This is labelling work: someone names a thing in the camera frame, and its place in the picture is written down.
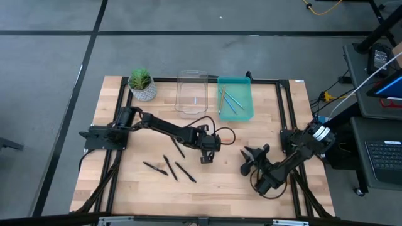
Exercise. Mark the silver aluminium rail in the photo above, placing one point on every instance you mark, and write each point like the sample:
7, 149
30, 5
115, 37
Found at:
141, 220

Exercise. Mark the black pen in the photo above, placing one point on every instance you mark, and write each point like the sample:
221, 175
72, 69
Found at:
185, 172
179, 150
170, 168
155, 168

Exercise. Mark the black aluminium table frame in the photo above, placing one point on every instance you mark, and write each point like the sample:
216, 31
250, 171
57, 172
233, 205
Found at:
280, 103

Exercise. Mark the orange pencil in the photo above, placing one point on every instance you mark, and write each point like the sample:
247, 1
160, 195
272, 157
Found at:
224, 95
220, 106

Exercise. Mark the black diagonal stand post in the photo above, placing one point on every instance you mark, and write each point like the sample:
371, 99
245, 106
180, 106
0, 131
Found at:
377, 31

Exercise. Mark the clear plastic bin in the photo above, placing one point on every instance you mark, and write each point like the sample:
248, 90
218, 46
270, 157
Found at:
188, 94

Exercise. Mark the teal plastic bin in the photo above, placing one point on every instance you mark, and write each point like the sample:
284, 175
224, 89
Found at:
242, 113

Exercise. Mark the red tool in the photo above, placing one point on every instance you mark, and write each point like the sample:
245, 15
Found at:
389, 104

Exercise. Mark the black side desk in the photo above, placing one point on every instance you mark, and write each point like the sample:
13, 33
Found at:
361, 94

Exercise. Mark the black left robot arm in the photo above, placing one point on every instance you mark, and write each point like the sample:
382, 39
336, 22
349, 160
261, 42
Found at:
163, 127

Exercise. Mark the black power supply unit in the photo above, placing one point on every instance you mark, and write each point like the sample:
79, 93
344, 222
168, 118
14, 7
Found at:
378, 59

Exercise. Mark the black keyboard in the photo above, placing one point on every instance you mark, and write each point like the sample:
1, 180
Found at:
386, 160

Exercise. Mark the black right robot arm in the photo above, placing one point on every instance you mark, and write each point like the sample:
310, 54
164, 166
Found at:
301, 150

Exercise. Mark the plant in white patterned pot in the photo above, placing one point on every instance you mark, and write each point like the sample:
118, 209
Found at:
143, 91

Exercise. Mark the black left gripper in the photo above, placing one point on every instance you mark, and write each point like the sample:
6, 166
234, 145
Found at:
208, 142

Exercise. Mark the teal pencil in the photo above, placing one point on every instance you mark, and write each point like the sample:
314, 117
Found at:
235, 100

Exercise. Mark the yellow power plug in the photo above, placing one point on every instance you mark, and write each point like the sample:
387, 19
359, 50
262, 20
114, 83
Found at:
328, 96

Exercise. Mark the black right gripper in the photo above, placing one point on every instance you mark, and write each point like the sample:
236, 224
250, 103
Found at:
262, 168

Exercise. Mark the black mount post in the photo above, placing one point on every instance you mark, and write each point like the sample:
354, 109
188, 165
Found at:
249, 76

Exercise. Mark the laptop with blue screen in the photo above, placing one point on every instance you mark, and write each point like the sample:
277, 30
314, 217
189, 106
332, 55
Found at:
389, 88

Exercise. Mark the blue pencil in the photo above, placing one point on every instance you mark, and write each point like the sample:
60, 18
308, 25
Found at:
229, 104

